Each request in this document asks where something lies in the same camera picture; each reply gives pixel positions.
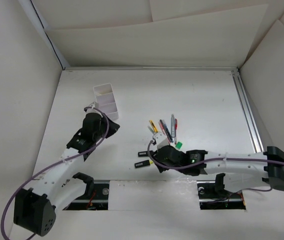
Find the black yellow highlighter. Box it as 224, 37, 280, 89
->
134, 160, 153, 169

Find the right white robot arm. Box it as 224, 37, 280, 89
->
147, 145, 284, 197

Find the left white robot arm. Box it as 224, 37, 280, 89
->
13, 111, 120, 237

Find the green highlighter cap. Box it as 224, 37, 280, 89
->
175, 141, 183, 150

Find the black green highlighter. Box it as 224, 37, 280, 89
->
137, 151, 149, 158

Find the black blue pen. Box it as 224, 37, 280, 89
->
160, 119, 175, 143

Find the clear pink pen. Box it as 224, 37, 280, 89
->
158, 120, 173, 143

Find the white three-compartment organizer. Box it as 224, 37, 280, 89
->
93, 83, 119, 121

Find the clear green pen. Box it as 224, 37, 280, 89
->
147, 126, 156, 135

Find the light blue mechanical pencil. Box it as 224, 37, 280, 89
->
170, 114, 176, 139

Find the yellow utility knife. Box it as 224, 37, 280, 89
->
149, 120, 158, 134

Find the clear red pen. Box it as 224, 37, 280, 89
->
174, 118, 178, 145

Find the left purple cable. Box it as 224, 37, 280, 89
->
0, 106, 110, 237

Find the purple cable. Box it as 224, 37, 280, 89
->
0, 106, 110, 237
147, 139, 284, 172

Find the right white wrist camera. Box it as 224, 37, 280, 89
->
152, 132, 170, 150

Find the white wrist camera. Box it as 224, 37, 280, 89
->
84, 101, 99, 113
152, 132, 170, 150

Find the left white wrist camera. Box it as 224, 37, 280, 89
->
84, 101, 99, 113

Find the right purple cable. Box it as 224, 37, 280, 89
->
147, 139, 284, 172

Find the aluminium rail right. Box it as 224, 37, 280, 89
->
231, 68, 264, 153

